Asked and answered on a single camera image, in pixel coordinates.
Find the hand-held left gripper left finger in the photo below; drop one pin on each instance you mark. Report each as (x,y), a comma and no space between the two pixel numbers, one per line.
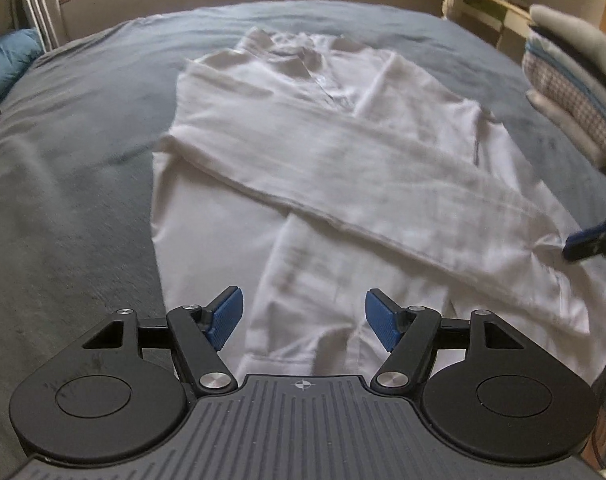
(225,317)

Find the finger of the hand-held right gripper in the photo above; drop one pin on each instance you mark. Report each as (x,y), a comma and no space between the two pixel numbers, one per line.
(590,240)

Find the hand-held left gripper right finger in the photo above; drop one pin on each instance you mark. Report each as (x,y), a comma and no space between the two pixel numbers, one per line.
(383,317)

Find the white button shirt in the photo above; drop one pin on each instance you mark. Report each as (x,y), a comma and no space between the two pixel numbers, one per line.
(333,170)

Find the stack of folded clothes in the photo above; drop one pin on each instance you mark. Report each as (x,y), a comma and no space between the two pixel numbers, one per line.
(578,85)

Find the grey blanket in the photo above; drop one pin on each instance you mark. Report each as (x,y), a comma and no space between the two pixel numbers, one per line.
(83,135)

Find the white wooden shelf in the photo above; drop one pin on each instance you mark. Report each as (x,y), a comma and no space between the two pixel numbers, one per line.
(498,12)

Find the white bedpost knob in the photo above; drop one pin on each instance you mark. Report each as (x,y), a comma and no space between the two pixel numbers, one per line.
(453,4)

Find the blue pillow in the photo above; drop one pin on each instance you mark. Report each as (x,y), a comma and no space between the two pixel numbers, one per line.
(8,65)

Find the grey curtain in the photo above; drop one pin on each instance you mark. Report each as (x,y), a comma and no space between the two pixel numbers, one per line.
(38,5)

